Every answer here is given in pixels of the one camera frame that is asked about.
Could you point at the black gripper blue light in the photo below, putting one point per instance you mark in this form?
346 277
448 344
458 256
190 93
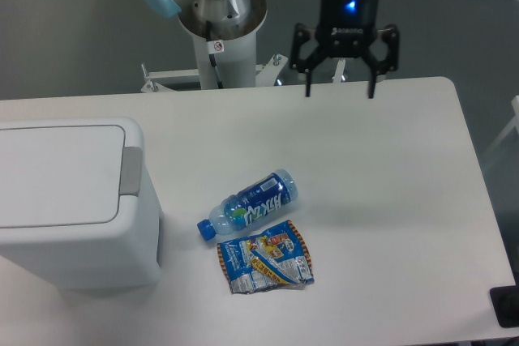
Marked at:
348 18

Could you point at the white trash can grey button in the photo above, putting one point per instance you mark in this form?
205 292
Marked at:
78 207

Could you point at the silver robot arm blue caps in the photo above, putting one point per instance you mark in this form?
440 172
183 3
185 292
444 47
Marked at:
224 37

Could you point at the blue plastic drink bottle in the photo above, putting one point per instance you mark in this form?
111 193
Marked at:
249 205

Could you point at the crumpled blue snack wrapper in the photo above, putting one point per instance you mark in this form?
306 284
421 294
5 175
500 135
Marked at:
276 258

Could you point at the black clamp at table edge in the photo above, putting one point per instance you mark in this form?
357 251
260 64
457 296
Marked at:
505 303

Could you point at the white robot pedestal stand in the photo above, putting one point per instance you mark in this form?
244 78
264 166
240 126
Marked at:
220 64

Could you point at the white frame at right edge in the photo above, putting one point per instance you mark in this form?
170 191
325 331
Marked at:
503 142

